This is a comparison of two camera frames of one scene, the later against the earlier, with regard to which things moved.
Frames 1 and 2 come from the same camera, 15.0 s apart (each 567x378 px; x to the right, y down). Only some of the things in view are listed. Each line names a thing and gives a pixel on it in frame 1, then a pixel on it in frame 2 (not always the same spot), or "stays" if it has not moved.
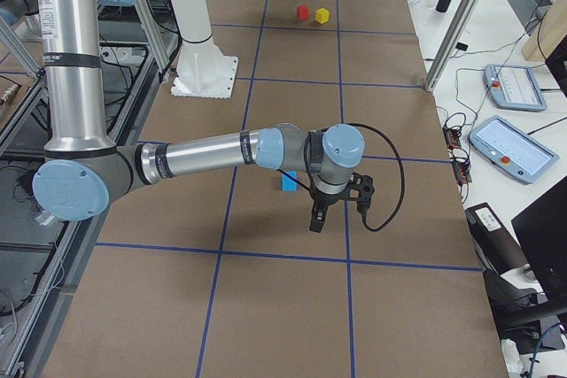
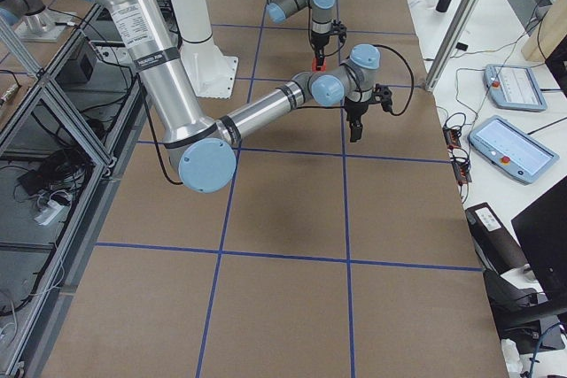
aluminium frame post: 462,19 stays
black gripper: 361,189 -> 383,95
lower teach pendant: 510,149 stays
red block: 302,11 -> 314,67
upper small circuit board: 452,137 stays
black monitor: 542,229 stays
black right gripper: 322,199 -> 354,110
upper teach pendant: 513,87 stays
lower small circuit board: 462,171 stays
